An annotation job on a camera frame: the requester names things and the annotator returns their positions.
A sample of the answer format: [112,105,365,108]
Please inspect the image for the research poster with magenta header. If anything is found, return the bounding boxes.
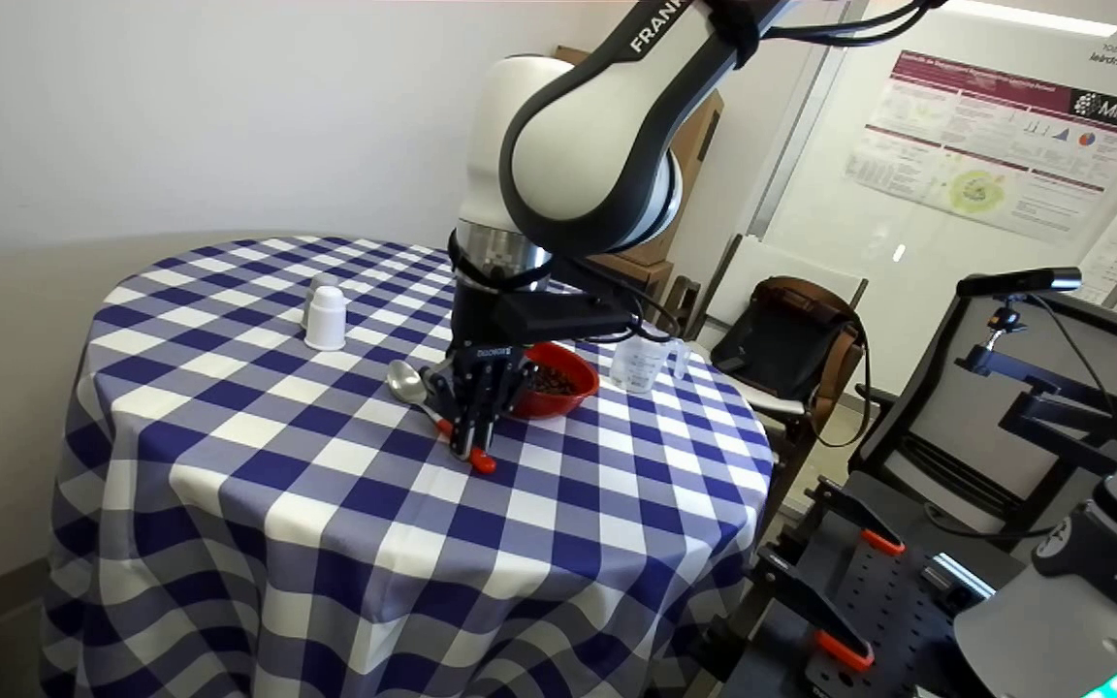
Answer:
[840,46,1117,253]

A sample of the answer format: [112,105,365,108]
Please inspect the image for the small white bottle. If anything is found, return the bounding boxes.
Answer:
[301,285,352,356]

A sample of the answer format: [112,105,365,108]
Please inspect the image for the blue white checkered tablecloth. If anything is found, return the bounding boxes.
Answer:
[39,234,782,698]

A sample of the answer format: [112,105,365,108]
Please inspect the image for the dark coffee beans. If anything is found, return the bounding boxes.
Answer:
[524,352,593,397]

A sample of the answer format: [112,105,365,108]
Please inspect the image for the grey Franka robot base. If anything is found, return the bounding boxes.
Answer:
[951,384,1117,698]

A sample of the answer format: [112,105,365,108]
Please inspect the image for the clear plastic measuring cup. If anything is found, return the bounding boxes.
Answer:
[603,329,694,397]

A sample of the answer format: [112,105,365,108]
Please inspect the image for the red bowl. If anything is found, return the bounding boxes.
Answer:
[504,339,603,423]

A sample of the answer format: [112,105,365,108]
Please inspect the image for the wooden chair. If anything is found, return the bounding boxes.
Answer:
[710,271,872,418]

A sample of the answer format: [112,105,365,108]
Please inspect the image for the black mesh office chair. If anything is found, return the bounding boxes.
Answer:
[845,263,1117,551]

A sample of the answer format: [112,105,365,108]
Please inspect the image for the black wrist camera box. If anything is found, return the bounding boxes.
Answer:
[532,285,646,348]

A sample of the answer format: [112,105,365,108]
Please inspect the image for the black perforated breadboard table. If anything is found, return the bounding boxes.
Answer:
[710,502,1041,698]

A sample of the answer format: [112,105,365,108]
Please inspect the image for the black clamp with orange tip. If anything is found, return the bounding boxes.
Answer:
[756,547,879,678]
[810,477,912,561]

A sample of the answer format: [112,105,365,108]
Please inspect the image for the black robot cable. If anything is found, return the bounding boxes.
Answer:
[696,0,953,53]

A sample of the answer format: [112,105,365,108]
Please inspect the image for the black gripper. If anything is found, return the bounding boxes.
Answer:
[447,276,541,463]

